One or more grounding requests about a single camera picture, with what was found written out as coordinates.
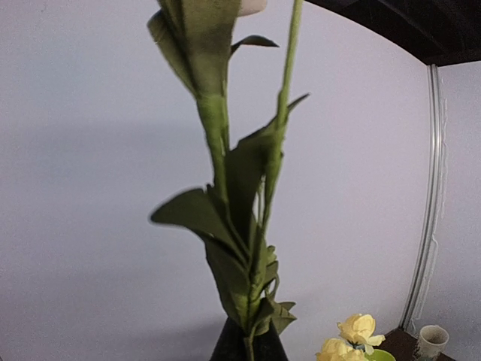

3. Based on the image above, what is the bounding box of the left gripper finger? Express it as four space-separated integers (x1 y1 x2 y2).
210 318 289 361

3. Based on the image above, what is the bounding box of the yellow flower bunch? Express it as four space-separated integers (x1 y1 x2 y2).
146 0 386 361

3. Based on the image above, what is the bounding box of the green plastic bowl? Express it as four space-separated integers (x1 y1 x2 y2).
366 349 396 361

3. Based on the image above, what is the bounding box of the floral ceramic mug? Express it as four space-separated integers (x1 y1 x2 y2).
413 325 449 361

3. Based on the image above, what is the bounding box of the right aluminium corner post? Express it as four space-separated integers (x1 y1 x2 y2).
399 64 447 335

